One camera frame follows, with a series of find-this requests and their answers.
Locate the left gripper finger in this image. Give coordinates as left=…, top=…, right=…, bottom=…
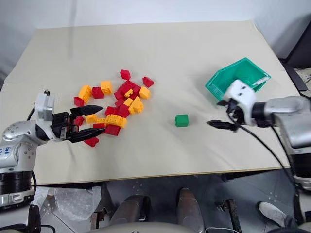
left=68, top=128, right=106, bottom=143
left=70, top=105, right=104, bottom=118

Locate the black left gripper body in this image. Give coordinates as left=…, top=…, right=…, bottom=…
left=50, top=112, right=79, bottom=143

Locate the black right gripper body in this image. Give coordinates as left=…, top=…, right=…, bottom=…
left=226, top=99, right=246, bottom=126

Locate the long yellow toy block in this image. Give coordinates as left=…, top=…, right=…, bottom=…
left=105, top=114, right=128, bottom=129

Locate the teal plastic bin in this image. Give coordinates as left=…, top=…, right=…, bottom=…
left=205, top=57, right=272, bottom=102

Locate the green toy block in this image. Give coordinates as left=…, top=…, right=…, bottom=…
left=174, top=114, right=190, bottom=128

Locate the clear plastic bubble wrap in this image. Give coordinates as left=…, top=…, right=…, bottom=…
left=34, top=186, right=102, bottom=222

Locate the black bar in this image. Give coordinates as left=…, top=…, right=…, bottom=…
left=278, top=57, right=311, bottom=98

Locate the rusty metal table leg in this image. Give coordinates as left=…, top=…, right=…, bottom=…
left=90, top=208, right=108, bottom=230
left=218, top=198, right=242, bottom=233

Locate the beige table cover sheet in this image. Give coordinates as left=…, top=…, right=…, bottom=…
left=0, top=20, right=302, bottom=186

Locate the dark brown rounded shape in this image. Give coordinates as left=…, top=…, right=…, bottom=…
left=176, top=187, right=205, bottom=232
left=108, top=195, right=147, bottom=224

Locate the black furniture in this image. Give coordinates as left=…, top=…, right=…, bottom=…
left=269, top=11, right=311, bottom=69

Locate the white shoe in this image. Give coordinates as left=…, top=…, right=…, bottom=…
left=258, top=201, right=288, bottom=228

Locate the beige rounded robot body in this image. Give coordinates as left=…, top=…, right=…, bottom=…
left=91, top=221, right=206, bottom=233

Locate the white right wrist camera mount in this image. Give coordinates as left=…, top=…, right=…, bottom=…
left=223, top=79, right=257, bottom=126

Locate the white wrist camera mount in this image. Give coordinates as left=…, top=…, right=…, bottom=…
left=223, top=79, right=257, bottom=126
left=33, top=90, right=56, bottom=142

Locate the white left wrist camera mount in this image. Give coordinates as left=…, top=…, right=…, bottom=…
left=33, top=90, right=56, bottom=142

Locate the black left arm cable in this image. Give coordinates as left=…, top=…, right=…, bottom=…
left=26, top=106, right=37, bottom=122

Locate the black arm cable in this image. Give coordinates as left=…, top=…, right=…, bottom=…
left=238, top=125, right=304, bottom=225
left=26, top=106, right=37, bottom=122

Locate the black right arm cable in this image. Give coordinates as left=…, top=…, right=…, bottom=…
left=238, top=125, right=304, bottom=225

